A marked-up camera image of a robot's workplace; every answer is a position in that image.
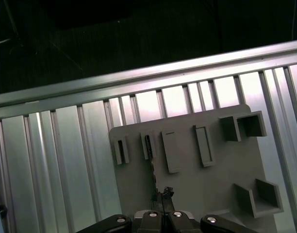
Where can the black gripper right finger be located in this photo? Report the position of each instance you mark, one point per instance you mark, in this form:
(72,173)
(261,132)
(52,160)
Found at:
(177,223)

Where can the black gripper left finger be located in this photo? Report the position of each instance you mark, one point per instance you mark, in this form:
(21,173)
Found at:
(151,223)

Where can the grey plastic parts rack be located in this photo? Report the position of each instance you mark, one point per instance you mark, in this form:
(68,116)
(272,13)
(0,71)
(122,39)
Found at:
(211,174)

